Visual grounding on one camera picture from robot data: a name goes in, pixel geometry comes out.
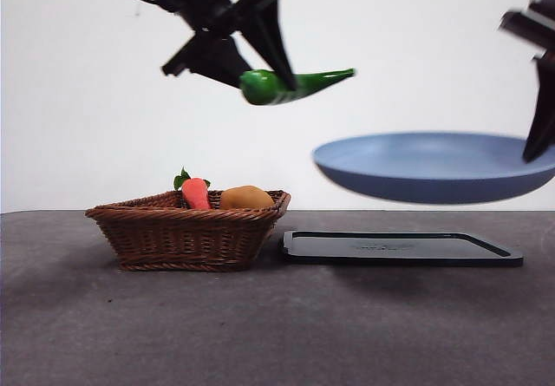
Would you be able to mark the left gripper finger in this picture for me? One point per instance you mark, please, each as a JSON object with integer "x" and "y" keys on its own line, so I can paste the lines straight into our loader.
{"x": 212, "y": 56}
{"x": 271, "y": 34}

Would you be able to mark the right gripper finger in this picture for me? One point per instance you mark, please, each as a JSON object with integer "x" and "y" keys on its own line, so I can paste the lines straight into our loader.
{"x": 543, "y": 113}

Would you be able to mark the green toy pepper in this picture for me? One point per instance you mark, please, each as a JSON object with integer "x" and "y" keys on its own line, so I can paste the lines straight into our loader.
{"x": 264, "y": 89}

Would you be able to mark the blue round plate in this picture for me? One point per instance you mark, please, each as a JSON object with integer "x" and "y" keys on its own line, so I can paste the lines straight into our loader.
{"x": 425, "y": 178}

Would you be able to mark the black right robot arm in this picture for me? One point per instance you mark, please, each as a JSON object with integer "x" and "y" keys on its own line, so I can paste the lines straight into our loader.
{"x": 531, "y": 24}

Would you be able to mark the orange toy carrot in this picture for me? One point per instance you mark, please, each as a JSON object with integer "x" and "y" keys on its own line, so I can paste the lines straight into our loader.
{"x": 196, "y": 193}

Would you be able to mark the yellow-brown toy potato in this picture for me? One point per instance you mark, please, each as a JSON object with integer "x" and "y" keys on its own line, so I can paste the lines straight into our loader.
{"x": 245, "y": 197}

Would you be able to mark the brown wicker basket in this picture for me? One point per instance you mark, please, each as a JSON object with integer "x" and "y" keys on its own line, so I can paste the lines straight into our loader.
{"x": 182, "y": 238}

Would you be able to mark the black rectangular tray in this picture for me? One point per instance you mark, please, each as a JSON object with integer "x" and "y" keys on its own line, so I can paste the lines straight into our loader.
{"x": 390, "y": 253}

